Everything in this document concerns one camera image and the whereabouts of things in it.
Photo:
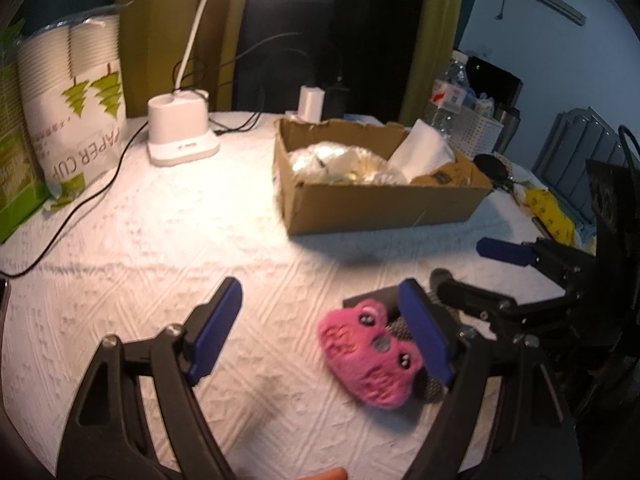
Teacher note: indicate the cotton swab bag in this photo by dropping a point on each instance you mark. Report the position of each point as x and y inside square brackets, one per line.
[340, 162]

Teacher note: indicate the white textured tablecloth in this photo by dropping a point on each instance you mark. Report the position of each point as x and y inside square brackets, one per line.
[175, 240]

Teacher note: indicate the green paper cup pack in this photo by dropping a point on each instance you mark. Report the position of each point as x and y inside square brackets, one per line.
[15, 160]

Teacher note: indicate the yellow wipes packet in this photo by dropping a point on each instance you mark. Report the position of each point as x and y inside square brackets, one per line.
[550, 215]

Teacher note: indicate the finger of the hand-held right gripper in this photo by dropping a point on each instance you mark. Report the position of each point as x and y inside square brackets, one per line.
[470, 297]
[500, 251]

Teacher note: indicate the white charger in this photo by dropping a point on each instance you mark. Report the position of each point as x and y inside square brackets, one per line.
[311, 105]

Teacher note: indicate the steel tumbler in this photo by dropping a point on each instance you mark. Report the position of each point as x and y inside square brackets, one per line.
[509, 127]

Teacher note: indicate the white slatted basket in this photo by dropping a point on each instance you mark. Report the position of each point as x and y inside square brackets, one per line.
[475, 130]

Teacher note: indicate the clear water bottle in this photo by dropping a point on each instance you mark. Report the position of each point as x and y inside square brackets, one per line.
[447, 95]

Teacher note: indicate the black round object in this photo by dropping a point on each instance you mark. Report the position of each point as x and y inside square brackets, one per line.
[490, 170]

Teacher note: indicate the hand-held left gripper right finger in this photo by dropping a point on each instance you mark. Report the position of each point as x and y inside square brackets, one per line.
[426, 335]

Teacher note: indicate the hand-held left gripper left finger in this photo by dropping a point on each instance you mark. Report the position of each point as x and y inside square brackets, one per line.
[216, 332]

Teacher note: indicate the black computer monitor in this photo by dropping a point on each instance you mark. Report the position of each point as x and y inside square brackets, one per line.
[492, 82]

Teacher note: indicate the yellow curtain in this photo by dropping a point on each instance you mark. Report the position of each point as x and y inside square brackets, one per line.
[435, 25]
[170, 35]

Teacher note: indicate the person's left hand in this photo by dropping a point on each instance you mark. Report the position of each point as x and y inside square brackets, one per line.
[327, 475]

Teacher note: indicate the white desk lamp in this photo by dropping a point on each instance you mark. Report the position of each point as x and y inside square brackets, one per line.
[180, 130]

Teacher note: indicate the pink plush toy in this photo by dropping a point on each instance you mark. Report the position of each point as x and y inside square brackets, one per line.
[360, 355]

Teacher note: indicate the black power adapter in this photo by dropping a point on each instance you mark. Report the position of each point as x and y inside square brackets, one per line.
[336, 102]

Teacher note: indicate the grey bed headboard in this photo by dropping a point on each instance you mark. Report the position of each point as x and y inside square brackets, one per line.
[575, 160]

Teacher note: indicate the white air conditioner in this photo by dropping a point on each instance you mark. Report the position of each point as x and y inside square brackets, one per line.
[550, 0]

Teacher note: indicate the blue white plastic bags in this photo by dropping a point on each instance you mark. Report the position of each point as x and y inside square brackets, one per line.
[482, 105]

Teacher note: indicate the cardboard box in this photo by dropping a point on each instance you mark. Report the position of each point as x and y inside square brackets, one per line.
[380, 207]

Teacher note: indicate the dark glass window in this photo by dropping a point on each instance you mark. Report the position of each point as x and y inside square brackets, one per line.
[360, 20]

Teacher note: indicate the white paper cup pack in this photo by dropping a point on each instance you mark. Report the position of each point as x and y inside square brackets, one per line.
[70, 110]

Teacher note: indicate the air conditioner pipe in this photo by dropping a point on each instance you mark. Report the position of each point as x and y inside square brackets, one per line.
[501, 2]

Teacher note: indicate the white paper tissue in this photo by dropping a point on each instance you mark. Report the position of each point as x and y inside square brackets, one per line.
[420, 152]

